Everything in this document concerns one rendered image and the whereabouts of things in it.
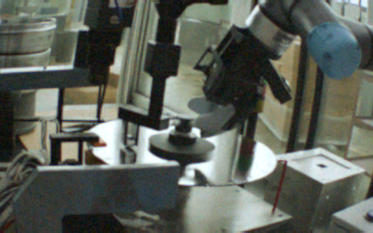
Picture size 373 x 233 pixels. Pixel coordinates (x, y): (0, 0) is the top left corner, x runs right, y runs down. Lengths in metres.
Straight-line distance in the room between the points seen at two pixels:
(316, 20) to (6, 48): 0.95
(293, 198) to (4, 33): 0.89
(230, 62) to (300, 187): 0.36
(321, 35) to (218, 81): 0.21
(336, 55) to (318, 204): 0.45
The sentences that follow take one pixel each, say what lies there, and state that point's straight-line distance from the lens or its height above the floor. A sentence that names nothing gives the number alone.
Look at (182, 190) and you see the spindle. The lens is 0.88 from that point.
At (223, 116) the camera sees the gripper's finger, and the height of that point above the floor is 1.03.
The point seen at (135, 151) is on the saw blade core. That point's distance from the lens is 0.83.
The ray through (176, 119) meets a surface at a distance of 0.85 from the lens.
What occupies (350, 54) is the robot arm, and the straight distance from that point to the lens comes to 0.61.
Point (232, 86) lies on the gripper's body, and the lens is 0.75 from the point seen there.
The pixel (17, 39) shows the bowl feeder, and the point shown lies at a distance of 1.35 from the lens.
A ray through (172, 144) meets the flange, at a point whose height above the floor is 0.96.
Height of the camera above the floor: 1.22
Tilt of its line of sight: 14 degrees down
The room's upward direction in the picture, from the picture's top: 8 degrees clockwise
